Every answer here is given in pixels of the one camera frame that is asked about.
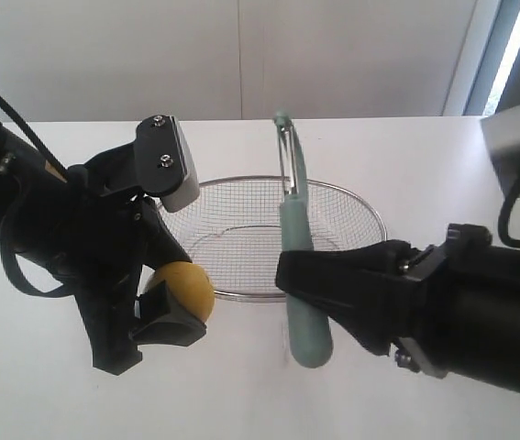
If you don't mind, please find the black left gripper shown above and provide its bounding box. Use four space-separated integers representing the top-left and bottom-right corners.
5 144 207 375

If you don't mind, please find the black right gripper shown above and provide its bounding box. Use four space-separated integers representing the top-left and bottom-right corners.
275 223 520 395

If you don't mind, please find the yellow lemon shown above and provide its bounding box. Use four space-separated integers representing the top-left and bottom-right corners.
144 261 215 323

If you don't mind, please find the teal handled peeler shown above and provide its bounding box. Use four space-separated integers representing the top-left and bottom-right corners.
273 111 333 369

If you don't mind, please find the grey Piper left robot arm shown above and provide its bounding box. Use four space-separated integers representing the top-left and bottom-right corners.
0 95 214 375

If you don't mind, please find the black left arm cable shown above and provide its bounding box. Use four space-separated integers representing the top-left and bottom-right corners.
0 66 80 298

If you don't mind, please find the steel wire mesh basket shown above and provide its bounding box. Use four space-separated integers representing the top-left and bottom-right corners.
156 175 389 304

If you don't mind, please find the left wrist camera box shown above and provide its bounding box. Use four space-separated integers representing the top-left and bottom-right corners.
133 114 200 213

